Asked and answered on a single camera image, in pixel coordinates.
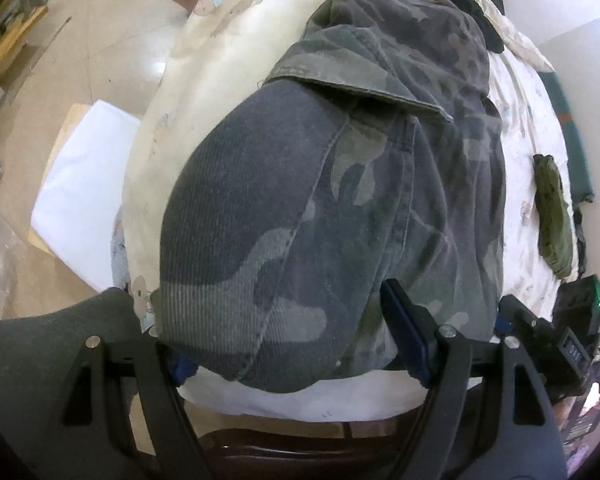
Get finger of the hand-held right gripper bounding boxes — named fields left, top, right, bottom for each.
left=497, top=295, right=551, bottom=346

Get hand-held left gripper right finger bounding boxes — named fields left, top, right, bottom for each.
left=381, top=279, right=568, bottom=480

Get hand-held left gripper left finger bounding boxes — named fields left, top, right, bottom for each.
left=45, top=332, right=211, bottom=480

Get green garment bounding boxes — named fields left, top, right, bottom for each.
left=532, top=152, right=576, bottom=281

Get camouflage pants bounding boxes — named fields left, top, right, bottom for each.
left=150, top=0, right=506, bottom=393

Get dark clothing pile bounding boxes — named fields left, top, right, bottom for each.
left=570, top=202, right=591, bottom=281

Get dark brown wooden chair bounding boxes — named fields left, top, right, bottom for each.
left=200, top=412, right=416, bottom=480

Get person's left leg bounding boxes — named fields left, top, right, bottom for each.
left=0, top=287, right=153, bottom=480

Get teal bed bumper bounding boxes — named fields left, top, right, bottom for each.
left=537, top=70, right=596, bottom=206

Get white foam board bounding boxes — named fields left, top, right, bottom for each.
left=30, top=100, right=141, bottom=293

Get cream bear print duvet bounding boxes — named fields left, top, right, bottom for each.
left=110, top=0, right=576, bottom=418

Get cream plain comforter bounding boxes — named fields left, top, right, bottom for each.
left=440, top=0, right=556, bottom=73

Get black garment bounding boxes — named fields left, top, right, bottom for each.
left=430, top=0, right=506, bottom=53

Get yellow wooden chair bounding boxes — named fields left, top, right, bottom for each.
left=0, top=0, right=51, bottom=111

